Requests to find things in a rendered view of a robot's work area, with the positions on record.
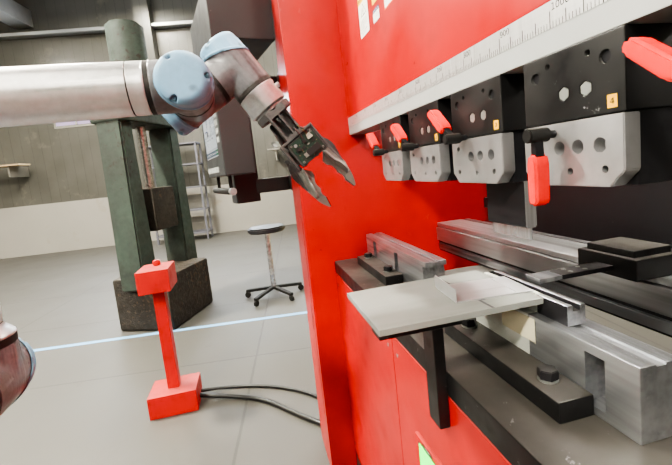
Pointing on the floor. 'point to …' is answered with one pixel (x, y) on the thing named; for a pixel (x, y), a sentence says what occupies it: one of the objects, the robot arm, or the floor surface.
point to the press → (148, 202)
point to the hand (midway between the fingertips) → (338, 191)
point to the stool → (270, 263)
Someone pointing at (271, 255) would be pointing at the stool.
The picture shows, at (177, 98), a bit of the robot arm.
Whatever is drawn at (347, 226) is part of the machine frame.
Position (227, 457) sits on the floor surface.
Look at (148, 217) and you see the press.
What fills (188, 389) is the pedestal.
